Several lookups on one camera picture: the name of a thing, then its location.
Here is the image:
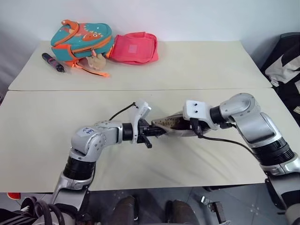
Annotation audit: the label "black red pen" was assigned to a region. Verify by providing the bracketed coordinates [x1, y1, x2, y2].
[41, 52, 66, 73]

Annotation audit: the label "beige plush toy pendant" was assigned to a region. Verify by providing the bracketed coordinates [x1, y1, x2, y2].
[86, 53, 106, 71]

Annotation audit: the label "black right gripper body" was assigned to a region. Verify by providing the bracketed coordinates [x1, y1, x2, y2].
[187, 118, 212, 137]

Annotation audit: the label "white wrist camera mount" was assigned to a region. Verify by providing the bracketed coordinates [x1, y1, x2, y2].
[128, 100, 152, 144]
[182, 100, 220, 131]

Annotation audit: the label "black white striped garment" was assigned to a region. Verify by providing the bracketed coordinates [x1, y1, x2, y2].
[0, 207, 36, 225]

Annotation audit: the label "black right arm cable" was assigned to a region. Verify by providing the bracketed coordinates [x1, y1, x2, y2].
[189, 118, 261, 160]

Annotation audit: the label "teal orange dinosaur backpack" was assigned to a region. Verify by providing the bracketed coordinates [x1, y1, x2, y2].
[50, 20, 115, 79]

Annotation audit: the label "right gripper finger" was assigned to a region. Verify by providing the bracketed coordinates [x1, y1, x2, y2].
[174, 121, 191, 130]

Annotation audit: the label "dark brown rounded shape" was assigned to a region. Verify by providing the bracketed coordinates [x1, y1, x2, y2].
[165, 199, 200, 225]
[114, 196, 139, 225]

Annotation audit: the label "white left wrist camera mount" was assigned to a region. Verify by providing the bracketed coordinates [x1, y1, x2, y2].
[128, 100, 152, 144]

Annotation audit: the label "black looped cables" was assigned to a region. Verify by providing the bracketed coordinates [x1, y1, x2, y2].
[21, 197, 63, 225]

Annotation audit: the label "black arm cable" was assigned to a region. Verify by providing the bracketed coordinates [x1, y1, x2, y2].
[109, 101, 139, 121]
[189, 118, 261, 160]

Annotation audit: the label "dark metal bracket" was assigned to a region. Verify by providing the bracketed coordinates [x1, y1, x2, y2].
[200, 195, 227, 223]

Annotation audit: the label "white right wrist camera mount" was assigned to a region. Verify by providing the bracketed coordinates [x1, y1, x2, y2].
[182, 100, 220, 131]

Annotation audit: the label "grey checked pouch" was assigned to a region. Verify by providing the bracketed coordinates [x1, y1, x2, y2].
[151, 112, 209, 138]

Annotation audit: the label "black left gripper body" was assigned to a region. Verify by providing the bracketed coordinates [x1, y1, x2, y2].
[136, 119, 153, 149]

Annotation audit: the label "black and white jacket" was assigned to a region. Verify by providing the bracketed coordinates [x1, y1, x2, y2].
[260, 32, 300, 127]

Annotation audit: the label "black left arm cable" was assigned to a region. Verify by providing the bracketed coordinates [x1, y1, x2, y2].
[109, 101, 139, 121]

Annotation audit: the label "pink fabric pouch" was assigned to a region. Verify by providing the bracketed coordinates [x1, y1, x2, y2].
[109, 32, 159, 65]

